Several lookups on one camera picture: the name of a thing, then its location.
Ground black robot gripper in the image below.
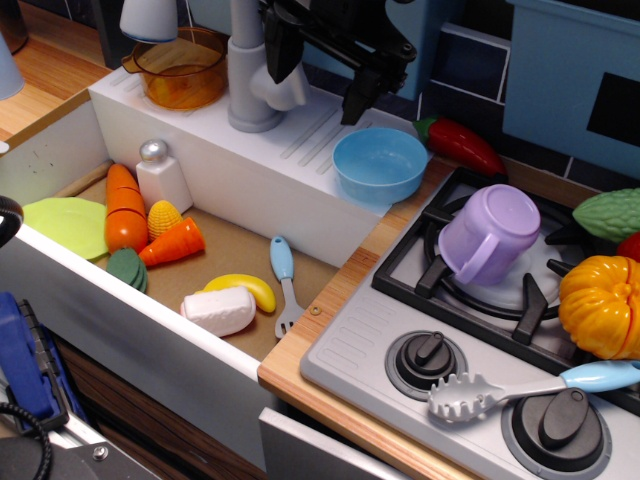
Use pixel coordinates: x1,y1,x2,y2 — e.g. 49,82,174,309
261,1,417,125

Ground light blue plastic bowl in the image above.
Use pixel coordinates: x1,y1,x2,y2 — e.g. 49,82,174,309
332,128,431,205

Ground grey toy faucet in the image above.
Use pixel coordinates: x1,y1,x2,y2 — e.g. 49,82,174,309
228,0,310,133

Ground amber transparent pot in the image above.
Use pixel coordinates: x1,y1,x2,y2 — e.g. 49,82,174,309
122,27,228,111

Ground red toy chili pepper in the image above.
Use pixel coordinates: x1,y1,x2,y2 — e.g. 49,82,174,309
413,116,507,177

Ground white salt shaker silver cap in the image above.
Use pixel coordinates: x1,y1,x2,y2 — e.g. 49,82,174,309
136,139,193,214

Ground yellow toy corn piece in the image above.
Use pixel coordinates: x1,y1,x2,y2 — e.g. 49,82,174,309
147,200,183,242

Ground orange toy carrot tip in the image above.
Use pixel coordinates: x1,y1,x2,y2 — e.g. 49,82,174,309
138,218,206,267

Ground purple plastic cup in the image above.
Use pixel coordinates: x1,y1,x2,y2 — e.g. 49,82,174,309
438,184,541,285

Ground black stove grate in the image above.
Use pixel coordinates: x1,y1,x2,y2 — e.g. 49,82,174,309
372,168,613,375

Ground yellow toy banana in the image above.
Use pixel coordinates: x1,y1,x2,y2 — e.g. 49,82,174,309
199,274,277,313

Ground white toy sink basin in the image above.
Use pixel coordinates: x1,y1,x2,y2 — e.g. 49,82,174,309
0,64,435,471

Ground light blue cabinet box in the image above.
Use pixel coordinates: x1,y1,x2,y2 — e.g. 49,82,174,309
503,1,639,177

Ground orange toy carrot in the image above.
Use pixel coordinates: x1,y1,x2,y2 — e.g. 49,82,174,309
104,164,148,253

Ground white toy bread piece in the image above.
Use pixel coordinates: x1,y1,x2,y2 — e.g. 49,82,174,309
180,286,257,337

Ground grey toy stove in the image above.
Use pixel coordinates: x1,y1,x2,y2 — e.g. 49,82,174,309
300,175,639,479

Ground dark green toy leaves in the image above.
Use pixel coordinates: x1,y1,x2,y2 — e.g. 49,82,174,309
106,248,148,293

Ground light green toy plate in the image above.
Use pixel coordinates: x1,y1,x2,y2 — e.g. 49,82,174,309
23,197,108,261

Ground left black stove knob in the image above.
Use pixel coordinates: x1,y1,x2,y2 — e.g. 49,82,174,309
385,330,469,402

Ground black stove knob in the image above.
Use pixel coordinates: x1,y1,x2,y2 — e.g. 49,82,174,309
385,330,469,402
501,388,612,479

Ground light blue cup edge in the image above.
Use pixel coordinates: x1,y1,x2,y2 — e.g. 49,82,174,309
0,36,25,100

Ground green toy bitter gourd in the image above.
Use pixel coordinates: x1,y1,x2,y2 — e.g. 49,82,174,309
573,188,639,243

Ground red toy tomato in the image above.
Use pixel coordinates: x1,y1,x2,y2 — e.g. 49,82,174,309
616,232,640,263

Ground orange toy pumpkin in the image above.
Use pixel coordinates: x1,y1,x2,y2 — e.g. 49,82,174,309
559,256,639,360

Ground blue clamp device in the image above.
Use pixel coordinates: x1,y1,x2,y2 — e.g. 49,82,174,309
1,292,88,430

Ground right black stove knob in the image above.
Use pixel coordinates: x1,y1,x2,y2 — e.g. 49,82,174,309
501,388,612,479

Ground blue handled grey spatula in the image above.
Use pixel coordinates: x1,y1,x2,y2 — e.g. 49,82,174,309
270,236,304,339

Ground blue handled pasta spoon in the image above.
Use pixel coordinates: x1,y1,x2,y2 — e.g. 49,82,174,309
428,360,639,422

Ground black coiled cable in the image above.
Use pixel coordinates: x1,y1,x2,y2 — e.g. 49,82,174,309
0,402,54,480

